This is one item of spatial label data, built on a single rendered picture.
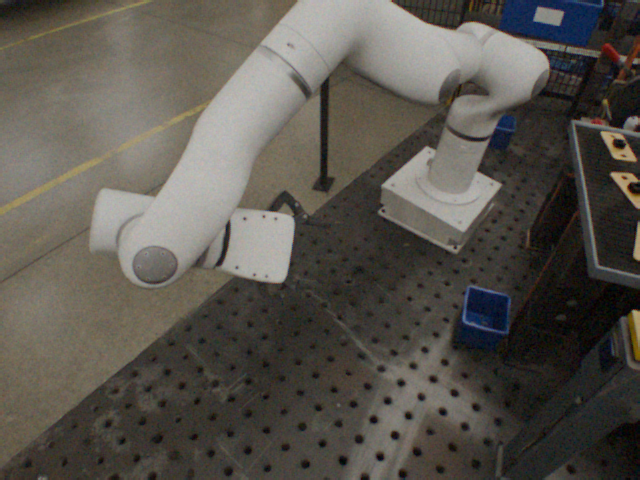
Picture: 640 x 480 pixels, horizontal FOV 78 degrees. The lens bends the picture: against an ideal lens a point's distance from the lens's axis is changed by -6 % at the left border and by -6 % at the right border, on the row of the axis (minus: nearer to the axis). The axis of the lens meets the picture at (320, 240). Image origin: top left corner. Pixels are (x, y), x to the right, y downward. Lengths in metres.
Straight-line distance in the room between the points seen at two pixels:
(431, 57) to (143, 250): 0.45
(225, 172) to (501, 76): 0.68
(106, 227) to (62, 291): 1.74
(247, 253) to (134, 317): 1.46
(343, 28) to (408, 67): 0.12
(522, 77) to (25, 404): 1.95
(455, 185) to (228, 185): 0.80
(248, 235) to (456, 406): 0.57
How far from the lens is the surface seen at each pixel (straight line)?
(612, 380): 0.57
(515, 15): 1.72
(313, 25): 0.54
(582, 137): 0.84
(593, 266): 0.59
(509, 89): 0.99
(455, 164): 1.14
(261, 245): 0.59
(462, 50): 0.83
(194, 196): 0.46
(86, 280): 2.25
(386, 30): 0.61
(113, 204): 0.54
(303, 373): 0.93
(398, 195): 1.16
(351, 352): 0.95
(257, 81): 0.52
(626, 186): 0.75
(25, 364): 2.10
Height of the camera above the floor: 1.53
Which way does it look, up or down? 46 degrees down
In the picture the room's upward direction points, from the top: straight up
